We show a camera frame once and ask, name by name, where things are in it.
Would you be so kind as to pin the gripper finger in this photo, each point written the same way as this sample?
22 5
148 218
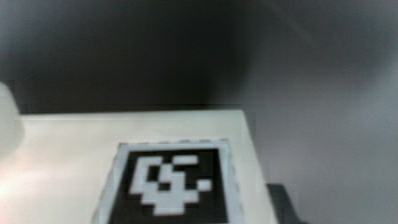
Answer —
283 205

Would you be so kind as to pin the white drawer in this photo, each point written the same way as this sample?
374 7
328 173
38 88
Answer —
129 168

